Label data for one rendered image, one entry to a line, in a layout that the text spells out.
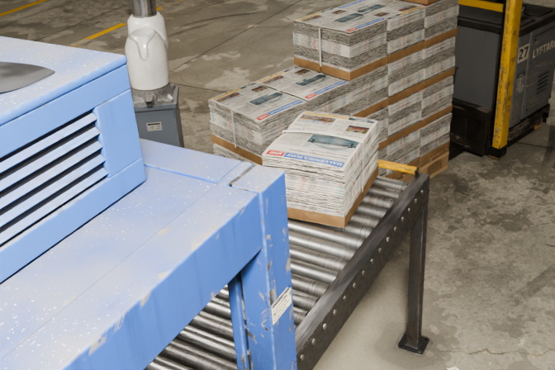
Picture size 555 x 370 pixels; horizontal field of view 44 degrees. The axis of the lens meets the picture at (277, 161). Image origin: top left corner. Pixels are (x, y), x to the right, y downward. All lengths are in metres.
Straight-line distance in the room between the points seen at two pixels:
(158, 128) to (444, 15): 1.74
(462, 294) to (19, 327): 2.65
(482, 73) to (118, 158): 3.60
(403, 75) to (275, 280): 2.64
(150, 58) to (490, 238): 1.96
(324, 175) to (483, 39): 2.38
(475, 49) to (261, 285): 3.46
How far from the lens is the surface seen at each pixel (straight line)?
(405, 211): 2.36
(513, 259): 3.55
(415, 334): 2.95
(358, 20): 3.43
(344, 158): 2.18
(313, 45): 3.42
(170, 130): 2.82
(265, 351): 1.19
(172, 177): 1.07
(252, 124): 3.00
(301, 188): 2.22
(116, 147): 0.99
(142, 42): 2.73
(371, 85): 3.46
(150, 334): 0.86
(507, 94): 4.22
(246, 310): 1.15
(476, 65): 4.44
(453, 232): 3.69
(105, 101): 0.96
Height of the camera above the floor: 2.05
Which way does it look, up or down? 28 degrees down
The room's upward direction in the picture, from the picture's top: 4 degrees counter-clockwise
